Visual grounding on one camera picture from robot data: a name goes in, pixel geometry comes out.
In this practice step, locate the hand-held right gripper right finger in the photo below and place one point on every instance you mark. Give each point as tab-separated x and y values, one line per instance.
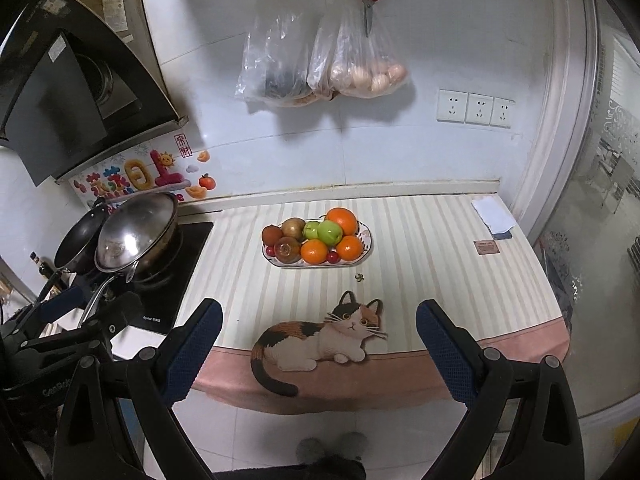
445	350

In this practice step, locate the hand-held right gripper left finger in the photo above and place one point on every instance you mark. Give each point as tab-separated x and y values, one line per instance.
195	355

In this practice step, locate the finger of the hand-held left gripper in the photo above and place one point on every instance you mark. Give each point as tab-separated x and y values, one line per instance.
120	310
60	304

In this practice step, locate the floral ceramic plate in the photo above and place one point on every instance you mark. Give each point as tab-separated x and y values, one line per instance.
367	242

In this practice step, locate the dark reddish orange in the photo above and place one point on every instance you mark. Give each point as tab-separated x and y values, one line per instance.
272	234

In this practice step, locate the brown pear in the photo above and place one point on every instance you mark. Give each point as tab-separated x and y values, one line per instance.
293	227

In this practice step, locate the green apple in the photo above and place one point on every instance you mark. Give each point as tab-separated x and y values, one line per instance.
310	230
330	233

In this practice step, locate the large orange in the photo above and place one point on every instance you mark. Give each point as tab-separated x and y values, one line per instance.
343	220

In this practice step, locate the dark sauce bottle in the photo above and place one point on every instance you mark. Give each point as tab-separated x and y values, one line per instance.
41	265

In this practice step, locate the black frying pan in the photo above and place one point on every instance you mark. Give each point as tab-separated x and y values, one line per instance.
75	242

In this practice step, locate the black induction cooktop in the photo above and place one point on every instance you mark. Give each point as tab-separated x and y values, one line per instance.
175	270

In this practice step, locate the striped cat table mat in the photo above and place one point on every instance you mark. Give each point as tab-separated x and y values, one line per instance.
430	280

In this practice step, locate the wok with steel lid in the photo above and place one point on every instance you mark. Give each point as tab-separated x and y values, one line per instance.
135	232

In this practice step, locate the small brown card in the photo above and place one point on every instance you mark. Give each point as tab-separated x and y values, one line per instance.
485	247

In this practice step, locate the white folded cloth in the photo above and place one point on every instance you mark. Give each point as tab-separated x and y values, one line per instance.
492	212

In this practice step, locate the frosted glass sliding door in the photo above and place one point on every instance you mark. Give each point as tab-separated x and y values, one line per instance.
600	210

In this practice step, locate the black range hood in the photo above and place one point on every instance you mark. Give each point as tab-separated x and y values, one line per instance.
60	90

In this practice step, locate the clear bag of eggs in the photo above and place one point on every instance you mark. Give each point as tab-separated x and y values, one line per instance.
370	67

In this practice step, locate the clear bag with dark contents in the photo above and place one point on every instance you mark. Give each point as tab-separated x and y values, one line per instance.
277	50

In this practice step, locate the clear plastic bag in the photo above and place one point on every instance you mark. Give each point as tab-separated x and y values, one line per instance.
320	60

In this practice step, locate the colourful wall stickers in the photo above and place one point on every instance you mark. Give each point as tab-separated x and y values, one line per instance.
145	172

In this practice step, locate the white wall socket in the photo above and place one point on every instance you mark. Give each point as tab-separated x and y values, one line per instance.
480	109
502	112
452	106

